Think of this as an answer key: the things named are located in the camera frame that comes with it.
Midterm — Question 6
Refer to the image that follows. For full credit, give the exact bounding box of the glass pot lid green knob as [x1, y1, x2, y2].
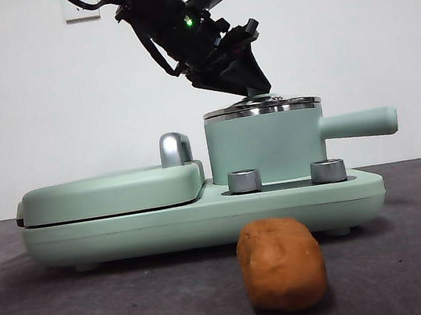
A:
[200, 77, 323, 123]

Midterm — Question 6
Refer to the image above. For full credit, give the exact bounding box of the brown potato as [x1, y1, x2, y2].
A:
[231, 209, 333, 315]

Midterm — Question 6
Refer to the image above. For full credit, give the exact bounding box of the silver control knob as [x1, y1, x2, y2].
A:
[308, 155, 349, 186]
[225, 166, 264, 196]

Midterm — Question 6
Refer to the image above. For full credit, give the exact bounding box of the mint green breakfast machine base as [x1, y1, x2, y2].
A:
[17, 153, 392, 282]

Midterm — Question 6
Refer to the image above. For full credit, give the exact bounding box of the mint green griddle cover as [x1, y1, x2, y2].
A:
[10, 157, 210, 231]

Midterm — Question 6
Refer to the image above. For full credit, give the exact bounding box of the black left wrist cable loop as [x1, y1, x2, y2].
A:
[129, 15, 185, 84]

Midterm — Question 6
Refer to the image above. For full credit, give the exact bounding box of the mint green pot with handle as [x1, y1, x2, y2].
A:
[202, 87, 405, 193]

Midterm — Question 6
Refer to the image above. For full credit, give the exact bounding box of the chrome griddle cover handle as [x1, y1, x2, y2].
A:
[156, 129, 197, 170]

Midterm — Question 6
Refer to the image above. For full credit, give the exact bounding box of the white wall socket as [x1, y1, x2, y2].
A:
[60, 0, 102, 25]

